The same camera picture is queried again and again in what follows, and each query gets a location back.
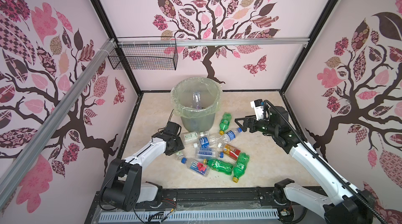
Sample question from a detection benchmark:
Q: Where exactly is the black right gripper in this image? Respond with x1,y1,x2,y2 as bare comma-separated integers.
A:
234,113,277,137

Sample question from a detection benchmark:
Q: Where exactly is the clear bottle green leaf label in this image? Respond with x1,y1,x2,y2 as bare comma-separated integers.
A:
175,151,185,161

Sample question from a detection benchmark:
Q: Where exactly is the clear bottle blue label cap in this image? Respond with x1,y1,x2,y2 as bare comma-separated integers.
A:
220,127,243,143

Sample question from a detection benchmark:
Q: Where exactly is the clear bottle pink blue label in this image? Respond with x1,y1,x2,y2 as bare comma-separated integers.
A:
181,158,209,176

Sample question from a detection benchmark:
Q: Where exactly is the tall clear purple-tint bottle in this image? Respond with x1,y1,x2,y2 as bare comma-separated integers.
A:
192,92,203,110

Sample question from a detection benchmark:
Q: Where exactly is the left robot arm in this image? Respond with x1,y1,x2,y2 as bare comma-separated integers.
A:
99,121,184,211

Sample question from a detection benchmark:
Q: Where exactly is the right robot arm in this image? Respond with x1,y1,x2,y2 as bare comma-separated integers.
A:
234,100,386,224

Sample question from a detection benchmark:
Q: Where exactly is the green plastic bin liner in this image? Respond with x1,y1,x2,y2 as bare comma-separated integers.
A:
169,77,223,119

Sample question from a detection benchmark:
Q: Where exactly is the grey mesh waste bin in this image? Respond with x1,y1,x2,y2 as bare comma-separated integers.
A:
173,77,223,133

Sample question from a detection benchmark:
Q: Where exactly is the clear bottle green white label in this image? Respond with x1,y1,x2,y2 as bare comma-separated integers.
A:
183,131,209,144

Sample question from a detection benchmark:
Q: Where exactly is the yellow red label bottle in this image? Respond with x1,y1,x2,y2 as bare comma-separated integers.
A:
217,143,241,161

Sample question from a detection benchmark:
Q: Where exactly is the green bottle yellow cap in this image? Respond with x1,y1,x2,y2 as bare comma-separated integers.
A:
232,152,250,183

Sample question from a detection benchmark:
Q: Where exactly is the Pocari Sweat clear bottle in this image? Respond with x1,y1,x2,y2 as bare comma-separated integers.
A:
193,134,222,148

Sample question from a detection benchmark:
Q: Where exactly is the clear bottle blue text label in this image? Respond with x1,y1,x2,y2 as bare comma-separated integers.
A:
195,148,224,160

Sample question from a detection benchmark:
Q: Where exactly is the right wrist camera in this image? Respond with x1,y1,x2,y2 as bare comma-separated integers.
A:
251,99,265,120

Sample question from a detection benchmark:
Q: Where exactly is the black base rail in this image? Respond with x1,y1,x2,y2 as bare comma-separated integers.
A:
84,185,357,224

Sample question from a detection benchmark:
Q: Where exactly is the black wire wall basket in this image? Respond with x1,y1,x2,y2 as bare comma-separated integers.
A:
108,36,179,71

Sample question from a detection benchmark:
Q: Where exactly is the white slotted cable duct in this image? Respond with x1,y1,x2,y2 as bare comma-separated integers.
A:
97,209,279,224

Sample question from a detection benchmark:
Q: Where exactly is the aluminium rail back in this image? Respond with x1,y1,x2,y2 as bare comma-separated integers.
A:
115,37,310,48

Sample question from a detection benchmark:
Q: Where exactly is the aluminium rail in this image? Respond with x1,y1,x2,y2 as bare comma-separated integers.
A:
115,37,310,48
0,38,117,207

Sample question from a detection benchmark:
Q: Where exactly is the aluminium rail left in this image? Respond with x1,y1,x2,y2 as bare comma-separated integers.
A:
0,38,117,207

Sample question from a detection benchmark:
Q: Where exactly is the black corrugated cable conduit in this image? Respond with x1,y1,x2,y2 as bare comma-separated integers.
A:
263,99,388,224

